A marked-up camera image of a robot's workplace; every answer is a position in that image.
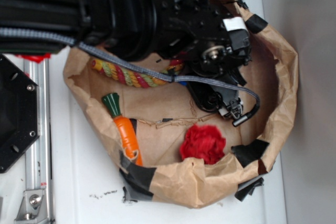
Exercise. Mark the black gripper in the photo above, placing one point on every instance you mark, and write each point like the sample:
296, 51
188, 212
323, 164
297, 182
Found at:
208, 37

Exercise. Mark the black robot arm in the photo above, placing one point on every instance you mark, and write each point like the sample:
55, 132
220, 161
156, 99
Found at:
126, 28

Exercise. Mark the red crumpled cloth ball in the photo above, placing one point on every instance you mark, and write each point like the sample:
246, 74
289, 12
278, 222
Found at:
203, 142

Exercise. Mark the brown paper bag tray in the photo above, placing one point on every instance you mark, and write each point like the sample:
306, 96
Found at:
164, 114

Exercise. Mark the orange toy carrot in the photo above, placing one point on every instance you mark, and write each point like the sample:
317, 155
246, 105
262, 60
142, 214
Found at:
127, 132

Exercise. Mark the white plastic bin lid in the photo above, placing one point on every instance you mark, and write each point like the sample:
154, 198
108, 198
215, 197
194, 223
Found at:
89, 188

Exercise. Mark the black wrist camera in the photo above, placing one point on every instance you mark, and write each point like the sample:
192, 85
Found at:
212, 99

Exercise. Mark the multicolour twisted rope toy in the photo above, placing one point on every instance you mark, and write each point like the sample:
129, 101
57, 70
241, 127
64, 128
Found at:
125, 76

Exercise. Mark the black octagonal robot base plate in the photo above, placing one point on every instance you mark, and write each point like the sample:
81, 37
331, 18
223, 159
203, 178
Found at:
19, 113

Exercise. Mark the aluminium extrusion rail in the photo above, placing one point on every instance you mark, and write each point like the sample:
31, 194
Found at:
38, 161

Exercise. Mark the metal corner bracket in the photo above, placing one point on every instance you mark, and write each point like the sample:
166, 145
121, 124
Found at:
33, 208

